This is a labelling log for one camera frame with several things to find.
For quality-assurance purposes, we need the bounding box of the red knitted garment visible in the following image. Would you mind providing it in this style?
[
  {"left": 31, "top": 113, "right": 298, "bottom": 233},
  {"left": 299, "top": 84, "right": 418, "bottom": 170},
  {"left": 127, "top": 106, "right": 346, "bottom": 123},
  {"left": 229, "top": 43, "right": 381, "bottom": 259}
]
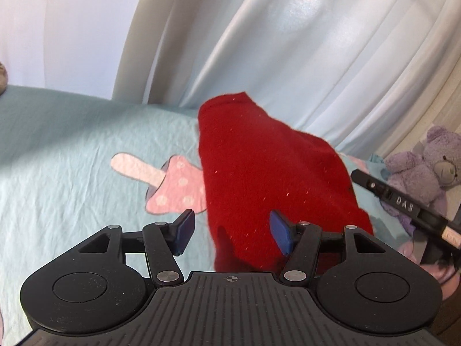
[{"left": 198, "top": 93, "right": 372, "bottom": 273}]

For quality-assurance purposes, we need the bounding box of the purple teddy bear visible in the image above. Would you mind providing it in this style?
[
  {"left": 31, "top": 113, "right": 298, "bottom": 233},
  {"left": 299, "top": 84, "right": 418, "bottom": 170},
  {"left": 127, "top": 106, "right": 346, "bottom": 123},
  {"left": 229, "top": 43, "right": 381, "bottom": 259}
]
[{"left": 384, "top": 126, "right": 460, "bottom": 216}]

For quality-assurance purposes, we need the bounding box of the teal mushroom-print bed sheet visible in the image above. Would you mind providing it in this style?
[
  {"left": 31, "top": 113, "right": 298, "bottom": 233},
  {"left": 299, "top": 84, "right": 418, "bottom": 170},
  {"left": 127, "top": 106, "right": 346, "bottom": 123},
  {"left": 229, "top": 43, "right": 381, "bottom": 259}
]
[{"left": 0, "top": 84, "right": 415, "bottom": 346}]

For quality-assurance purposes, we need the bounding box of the white sheer curtain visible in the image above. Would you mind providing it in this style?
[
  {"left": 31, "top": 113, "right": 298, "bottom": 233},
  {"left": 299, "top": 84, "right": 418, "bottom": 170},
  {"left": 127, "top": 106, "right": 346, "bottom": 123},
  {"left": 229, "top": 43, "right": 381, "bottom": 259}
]
[{"left": 113, "top": 0, "right": 460, "bottom": 157}]

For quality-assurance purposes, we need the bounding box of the grey-brown plush toy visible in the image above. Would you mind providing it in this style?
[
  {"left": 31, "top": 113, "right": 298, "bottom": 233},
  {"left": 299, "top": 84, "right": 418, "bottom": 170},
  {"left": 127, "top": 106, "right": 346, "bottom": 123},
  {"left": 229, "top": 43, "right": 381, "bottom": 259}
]
[{"left": 0, "top": 63, "right": 9, "bottom": 95}]

